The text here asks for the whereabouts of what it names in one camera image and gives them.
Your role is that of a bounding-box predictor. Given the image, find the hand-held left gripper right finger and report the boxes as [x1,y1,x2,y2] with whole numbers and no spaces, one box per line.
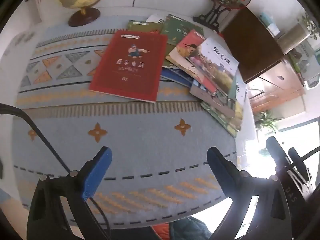
[206,146,292,240]

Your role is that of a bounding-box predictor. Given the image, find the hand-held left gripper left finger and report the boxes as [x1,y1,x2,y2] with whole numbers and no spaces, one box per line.
[26,146,113,240]

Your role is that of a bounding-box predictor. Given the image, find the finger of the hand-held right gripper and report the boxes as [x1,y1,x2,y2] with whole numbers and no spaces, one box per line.
[265,137,290,171]
[288,148,312,181]

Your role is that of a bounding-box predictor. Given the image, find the pile of picture books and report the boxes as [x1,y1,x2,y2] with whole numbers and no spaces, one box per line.
[126,13,247,138]

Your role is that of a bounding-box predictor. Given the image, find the red book with cartoon figure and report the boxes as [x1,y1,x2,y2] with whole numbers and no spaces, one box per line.
[89,29,168,103]

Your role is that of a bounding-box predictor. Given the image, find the salmon book with robed man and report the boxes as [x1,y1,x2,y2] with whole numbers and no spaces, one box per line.
[169,29,210,63]

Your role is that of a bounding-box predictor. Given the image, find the green potted plant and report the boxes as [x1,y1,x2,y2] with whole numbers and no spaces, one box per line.
[255,110,280,135]

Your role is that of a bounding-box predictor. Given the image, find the patterned blue-grey table mat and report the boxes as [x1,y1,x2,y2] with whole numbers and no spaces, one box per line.
[11,15,247,230]

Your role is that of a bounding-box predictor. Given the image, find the reddish wooden cabinet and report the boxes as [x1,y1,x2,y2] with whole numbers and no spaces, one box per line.
[246,57,307,113]

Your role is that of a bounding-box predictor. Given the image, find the person's dark quilted clothing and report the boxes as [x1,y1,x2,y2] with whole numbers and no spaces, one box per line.
[150,216,214,240]

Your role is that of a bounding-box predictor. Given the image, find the dark brown wooden furniture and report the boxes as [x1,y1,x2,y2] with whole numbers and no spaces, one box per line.
[221,7,285,83]

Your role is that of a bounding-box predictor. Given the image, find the silver metal bin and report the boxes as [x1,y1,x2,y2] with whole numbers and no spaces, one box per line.
[276,22,311,55]

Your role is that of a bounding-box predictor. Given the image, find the black carved fan stand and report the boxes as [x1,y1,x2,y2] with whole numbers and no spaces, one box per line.
[193,4,232,32]

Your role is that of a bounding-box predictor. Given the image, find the black cable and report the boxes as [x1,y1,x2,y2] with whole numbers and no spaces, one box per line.
[0,103,72,174]

